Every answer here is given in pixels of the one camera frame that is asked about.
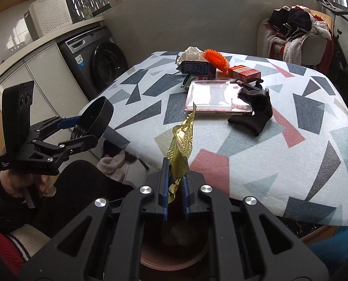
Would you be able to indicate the clear plastic tray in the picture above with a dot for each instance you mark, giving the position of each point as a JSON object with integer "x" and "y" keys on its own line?
{"x": 212, "y": 96}

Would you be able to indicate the black metal stand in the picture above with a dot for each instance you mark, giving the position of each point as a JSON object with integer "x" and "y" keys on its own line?
{"x": 345, "y": 64}

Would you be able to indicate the gold foil wrapper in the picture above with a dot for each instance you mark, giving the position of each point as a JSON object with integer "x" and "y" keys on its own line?
{"x": 182, "y": 140}

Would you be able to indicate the black round lid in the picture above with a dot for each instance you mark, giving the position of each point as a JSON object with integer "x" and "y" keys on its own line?
{"x": 96, "y": 117}

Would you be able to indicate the person's black trouser leg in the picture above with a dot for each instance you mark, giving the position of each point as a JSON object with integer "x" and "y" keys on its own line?
{"x": 83, "y": 193}

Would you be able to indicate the orange spiky ball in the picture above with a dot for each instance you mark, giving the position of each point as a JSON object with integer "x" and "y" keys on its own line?
{"x": 216, "y": 59}

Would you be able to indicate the brown round bin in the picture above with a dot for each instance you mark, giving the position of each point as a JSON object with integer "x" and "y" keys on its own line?
{"x": 174, "y": 257}

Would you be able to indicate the blue stool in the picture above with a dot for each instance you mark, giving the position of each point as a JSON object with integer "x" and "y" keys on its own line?
{"x": 335, "y": 246}

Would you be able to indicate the blue printed box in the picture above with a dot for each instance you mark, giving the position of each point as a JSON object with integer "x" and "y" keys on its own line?
{"x": 196, "y": 68}

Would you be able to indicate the person's left hand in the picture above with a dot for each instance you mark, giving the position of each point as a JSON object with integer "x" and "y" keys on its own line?
{"x": 48, "y": 188}

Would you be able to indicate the grey washing machine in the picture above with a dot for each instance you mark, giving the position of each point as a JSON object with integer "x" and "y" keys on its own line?
{"x": 97, "y": 61}

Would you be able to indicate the white crumpled tissue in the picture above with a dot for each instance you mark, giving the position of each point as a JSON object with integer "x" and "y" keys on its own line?
{"x": 191, "y": 54}

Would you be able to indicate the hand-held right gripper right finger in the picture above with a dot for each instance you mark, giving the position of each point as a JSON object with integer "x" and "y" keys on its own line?
{"x": 187, "y": 194}

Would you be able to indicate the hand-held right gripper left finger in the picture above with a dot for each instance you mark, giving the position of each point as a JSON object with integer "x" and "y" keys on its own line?
{"x": 165, "y": 181}

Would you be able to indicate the chair with clothes pile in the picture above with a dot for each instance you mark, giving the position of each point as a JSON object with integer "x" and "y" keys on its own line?
{"x": 297, "y": 35}

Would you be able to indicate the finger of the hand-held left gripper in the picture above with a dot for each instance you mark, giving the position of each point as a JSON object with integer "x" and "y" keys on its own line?
{"x": 65, "y": 122}
{"x": 77, "y": 144}

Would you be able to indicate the white cabinet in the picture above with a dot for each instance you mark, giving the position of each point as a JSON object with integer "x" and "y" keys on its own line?
{"x": 30, "y": 67}

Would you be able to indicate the geometric patterned tablecloth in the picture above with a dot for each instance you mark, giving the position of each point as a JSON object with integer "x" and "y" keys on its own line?
{"x": 279, "y": 158}

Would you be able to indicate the green snack packet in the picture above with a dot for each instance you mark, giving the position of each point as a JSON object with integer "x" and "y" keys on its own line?
{"x": 187, "y": 82}

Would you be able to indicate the white perforated appliance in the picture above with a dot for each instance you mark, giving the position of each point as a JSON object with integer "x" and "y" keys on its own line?
{"x": 51, "y": 14}

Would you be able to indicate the striped red white sweater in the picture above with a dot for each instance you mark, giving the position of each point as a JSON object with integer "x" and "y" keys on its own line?
{"x": 7, "y": 246}

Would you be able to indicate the red small box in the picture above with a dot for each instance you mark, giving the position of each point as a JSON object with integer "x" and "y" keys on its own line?
{"x": 245, "y": 73}

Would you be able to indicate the pair of beige slippers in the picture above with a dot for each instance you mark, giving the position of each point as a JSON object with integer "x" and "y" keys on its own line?
{"x": 112, "y": 165}

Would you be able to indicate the black knit glove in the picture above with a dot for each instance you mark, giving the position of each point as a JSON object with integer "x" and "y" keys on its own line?
{"x": 259, "y": 111}

